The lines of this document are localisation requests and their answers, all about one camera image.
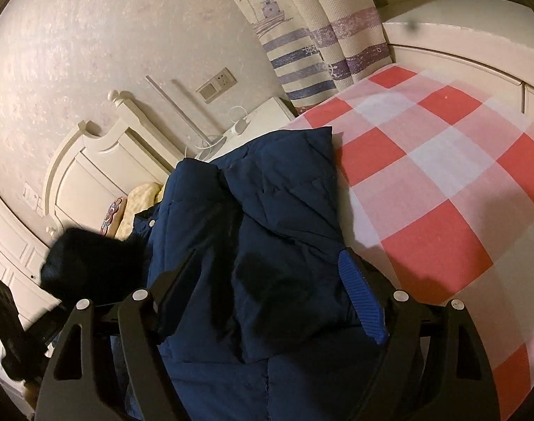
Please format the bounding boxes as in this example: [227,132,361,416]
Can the white wardrobe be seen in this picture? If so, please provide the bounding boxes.
[0,197,57,419]

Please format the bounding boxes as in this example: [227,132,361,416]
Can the slim silver desk lamp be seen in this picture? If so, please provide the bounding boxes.
[144,75,226,150]

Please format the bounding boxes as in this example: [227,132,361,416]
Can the navy blue puffer jacket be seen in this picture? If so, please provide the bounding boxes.
[40,126,396,421]

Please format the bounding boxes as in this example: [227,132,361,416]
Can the red white checkered bed cover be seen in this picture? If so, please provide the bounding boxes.
[292,64,534,420]

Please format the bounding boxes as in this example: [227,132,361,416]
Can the white nightstand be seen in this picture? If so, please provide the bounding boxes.
[197,97,295,162]

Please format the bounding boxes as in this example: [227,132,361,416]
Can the cream yellow pillow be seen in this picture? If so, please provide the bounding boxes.
[114,182,165,240]

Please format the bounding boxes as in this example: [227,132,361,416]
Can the nautical print curtain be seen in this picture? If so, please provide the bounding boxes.
[233,0,391,113]

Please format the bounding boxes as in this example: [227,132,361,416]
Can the patterned decorative pillow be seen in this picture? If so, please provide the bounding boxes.
[99,197,127,238]

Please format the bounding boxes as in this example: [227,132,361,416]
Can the white wooden headboard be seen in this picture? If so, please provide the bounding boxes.
[41,90,184,238]

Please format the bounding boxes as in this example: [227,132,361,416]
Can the paper notices on wall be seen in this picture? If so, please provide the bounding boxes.
[22,182,45,218]

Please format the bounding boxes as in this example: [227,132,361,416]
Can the white charger with cable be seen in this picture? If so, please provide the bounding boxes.
[228,105,250,136]

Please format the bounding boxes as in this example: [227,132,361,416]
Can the wall switch socket panel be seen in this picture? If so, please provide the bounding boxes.
[196,67,237,103]

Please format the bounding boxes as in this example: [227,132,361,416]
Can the white window sill bench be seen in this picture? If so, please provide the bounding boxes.
[379,0,534,122]

